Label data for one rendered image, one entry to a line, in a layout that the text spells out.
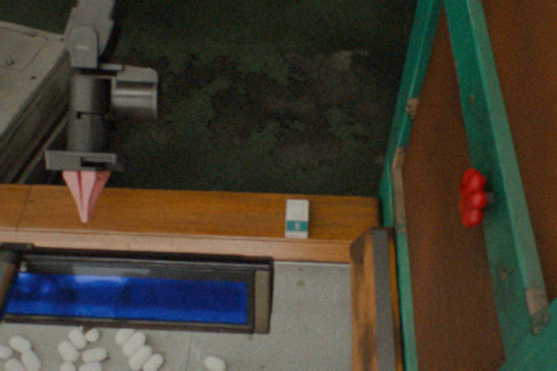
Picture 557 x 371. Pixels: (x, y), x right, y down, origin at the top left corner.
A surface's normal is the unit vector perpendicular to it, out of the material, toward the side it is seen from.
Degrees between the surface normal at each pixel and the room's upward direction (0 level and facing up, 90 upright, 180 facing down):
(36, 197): 0
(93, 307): 58
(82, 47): 42
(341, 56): 0
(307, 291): 0
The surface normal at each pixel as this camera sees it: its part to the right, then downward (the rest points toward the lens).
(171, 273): -0.04, 0.36
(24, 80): 0.00, -0.59
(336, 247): -0.04, 0.15
